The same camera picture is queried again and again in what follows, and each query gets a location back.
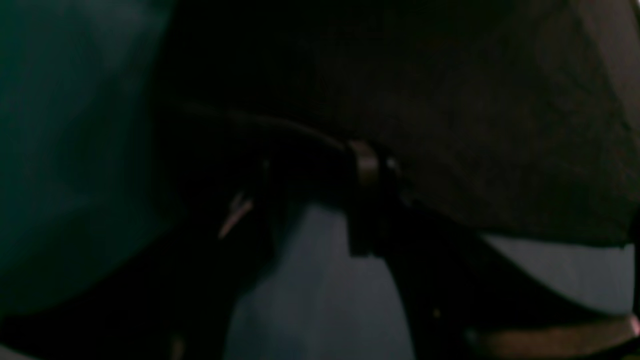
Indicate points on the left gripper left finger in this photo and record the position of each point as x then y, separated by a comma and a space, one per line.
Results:
174, 300

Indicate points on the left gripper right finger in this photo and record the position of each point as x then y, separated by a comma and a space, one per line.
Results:
463, 300

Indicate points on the black T-shirt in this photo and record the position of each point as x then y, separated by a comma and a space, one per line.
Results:
514, 116

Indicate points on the blue table cloth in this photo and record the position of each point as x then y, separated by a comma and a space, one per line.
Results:
92, 174

